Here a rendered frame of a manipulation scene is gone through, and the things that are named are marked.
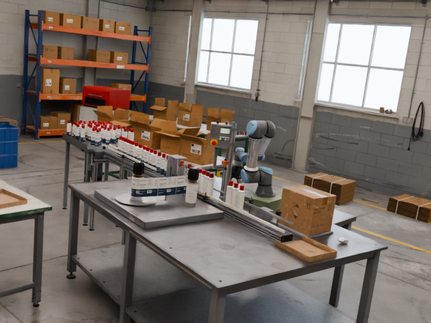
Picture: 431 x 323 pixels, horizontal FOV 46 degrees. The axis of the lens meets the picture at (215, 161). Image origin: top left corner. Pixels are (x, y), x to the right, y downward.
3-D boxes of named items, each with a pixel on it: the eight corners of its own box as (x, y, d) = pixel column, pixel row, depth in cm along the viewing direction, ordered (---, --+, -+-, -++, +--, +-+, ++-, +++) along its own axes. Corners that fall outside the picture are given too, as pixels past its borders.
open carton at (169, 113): (147, 118, 910) (149, 97, 902) (167, 117, 949) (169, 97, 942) (161, 121, 888) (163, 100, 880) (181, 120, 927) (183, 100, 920)
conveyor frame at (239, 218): (154, 180, 463) (154, 175, 462) (165, 179, 470) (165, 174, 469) (280, 243, 336) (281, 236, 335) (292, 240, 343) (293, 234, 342)
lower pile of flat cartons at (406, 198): (385, 210, 762) (388, 197, 758) (401, 206, 800) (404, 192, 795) (428, 223, 718) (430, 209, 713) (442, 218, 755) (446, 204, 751)
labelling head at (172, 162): (164, 184, 430) (167, 155, 425) (177, 183, 438) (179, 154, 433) (173, 189, 420) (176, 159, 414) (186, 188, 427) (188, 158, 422)
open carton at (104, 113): (88, 132, 700) (90, 106, 692) (114, 131, 734) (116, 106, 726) (106, 138, 675) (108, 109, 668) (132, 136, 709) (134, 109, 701)
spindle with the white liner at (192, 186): (181, 204, 380) (185, 166, 374) (192, 204, 385) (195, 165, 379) (188, 208, 373) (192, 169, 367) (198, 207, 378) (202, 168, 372)
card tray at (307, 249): (274, 245, 330) (275, 240, 329) (302, 240, 346) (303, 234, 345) (308, 263, 307) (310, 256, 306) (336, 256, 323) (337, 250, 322)
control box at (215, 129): (208, 145, 412) (211, 122, 408) (229, 147, 413) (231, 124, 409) (208, 147, 402) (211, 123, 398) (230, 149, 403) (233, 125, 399)
